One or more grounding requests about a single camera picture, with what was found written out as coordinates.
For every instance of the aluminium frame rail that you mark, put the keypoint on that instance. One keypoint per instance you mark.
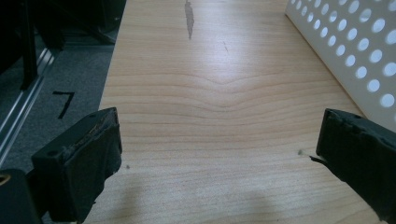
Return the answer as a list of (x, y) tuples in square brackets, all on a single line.
[(21, 102)]

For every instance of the white perforated panel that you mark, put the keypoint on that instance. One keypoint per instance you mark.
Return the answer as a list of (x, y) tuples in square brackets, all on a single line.
[(351, 53)]

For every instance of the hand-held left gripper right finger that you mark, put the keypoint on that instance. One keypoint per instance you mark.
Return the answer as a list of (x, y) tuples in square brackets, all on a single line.
[(361, 149)]

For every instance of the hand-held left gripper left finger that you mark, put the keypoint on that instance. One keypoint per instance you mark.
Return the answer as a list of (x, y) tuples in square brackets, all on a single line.
[(79, 161)]

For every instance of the black stand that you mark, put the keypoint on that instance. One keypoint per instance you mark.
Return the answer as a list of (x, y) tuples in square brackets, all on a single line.
[(28, 43)]

